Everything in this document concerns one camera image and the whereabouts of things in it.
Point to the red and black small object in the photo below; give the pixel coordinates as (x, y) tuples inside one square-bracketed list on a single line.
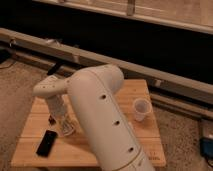
[(51, 120)]

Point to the clear plastic cup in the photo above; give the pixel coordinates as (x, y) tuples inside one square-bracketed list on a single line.
[(141, 108)]

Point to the blue box on floor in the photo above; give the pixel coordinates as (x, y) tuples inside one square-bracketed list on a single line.
[(206, 147)]

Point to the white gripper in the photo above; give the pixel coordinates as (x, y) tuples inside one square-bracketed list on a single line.
[(66, 125)]

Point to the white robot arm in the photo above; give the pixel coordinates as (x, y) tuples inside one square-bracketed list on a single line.
[(91, 93)]

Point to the black rectangular phone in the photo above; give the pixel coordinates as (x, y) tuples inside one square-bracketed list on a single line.
[(46, 144)]

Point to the black handle on rail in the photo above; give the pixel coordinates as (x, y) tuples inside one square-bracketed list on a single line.
[(54, 69)]

